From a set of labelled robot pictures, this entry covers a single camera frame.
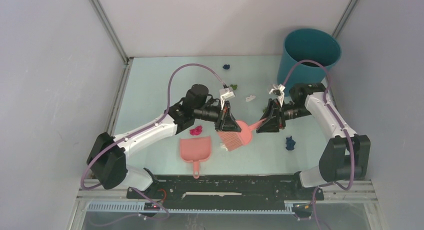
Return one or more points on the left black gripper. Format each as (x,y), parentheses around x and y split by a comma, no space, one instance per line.
(227,122)

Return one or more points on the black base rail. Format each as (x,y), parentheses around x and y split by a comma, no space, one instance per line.
(231,192)

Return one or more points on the teal plastic bucket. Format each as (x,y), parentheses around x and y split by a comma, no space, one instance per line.
(307,44)

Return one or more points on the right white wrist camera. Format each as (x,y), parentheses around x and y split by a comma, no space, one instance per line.
(279,91)

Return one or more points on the magenta paper scrap small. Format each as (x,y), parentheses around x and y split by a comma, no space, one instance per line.
(196,131)

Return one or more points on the dark blue paper scrap right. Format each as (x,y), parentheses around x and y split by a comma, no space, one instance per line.
(290,143)

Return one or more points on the white paper scrap upper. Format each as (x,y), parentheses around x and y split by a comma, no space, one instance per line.
(250,98)

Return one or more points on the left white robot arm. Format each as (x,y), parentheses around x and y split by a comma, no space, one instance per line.
(109,156)

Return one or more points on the pink plastic dustpan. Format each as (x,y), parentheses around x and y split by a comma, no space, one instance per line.
(194,151)

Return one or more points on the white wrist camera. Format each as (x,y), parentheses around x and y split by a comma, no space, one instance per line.
(279,91)
(226,93)

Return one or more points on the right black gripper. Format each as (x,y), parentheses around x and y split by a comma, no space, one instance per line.
(270,125)

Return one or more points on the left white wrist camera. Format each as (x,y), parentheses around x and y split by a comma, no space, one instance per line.
(226,93)

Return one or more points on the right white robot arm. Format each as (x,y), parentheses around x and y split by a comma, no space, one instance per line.
(346,154)

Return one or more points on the pink plastic hand brush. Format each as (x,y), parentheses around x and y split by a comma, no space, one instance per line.
(234,140)

